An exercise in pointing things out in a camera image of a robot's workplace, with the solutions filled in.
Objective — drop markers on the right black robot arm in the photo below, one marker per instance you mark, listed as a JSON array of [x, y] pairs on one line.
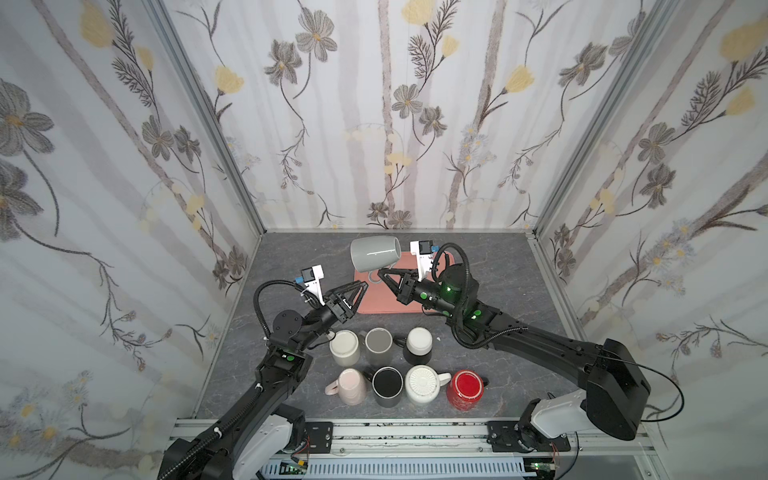
[[611, 392]]

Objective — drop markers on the white slotted cable duct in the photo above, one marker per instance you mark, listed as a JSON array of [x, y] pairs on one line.
[[403, 468]]

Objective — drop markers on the black and white mug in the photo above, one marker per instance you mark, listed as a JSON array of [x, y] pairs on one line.
[[416, 346]]

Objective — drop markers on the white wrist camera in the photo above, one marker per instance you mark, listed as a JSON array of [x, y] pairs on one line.
[[425, 253], [309, 285]]

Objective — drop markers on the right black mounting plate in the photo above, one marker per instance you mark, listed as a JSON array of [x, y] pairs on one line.
[[505, 436]]

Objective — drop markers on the pale pink mug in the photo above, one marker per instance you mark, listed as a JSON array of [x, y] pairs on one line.
[[350, 387]]

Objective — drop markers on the pink plastic tray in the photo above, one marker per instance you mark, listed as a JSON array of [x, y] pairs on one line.
[[378, 299]]

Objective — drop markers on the cream upside-down mug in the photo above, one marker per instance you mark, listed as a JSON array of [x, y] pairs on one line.
[[345, 348]]

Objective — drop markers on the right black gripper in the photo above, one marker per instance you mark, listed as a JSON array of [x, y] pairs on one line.
[[407, 288]]

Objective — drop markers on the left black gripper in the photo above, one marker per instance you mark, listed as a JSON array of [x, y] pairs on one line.
[[337, 315]]

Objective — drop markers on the black dark grey mug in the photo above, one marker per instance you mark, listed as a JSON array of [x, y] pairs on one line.
[[387, 384]]

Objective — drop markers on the red mug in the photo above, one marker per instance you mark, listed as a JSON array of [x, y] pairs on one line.
[[465, 390]]

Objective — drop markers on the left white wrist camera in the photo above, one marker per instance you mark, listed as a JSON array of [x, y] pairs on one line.
[[309, 285]]

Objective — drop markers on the black mounting plate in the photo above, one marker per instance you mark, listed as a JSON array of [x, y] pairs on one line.
[[311, 438], [505, 436]]

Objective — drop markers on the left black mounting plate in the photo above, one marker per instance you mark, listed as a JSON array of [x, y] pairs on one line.
[[311, 438]]

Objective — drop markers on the white ribbed mug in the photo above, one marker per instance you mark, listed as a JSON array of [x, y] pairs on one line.
[[422, 384]]

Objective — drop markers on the grey upside-down mug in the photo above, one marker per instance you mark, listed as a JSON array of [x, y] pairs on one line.
[[379, 346]]

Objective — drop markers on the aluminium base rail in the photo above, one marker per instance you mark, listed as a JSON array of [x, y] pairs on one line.
[[455, 437]]

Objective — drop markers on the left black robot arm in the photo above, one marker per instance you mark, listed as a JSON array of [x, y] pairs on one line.
[[260, 424]]

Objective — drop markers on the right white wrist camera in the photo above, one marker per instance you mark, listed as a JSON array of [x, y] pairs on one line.
[[425, 253]]

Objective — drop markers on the light grey mug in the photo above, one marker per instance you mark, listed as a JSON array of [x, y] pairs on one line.
[[370, 254]]

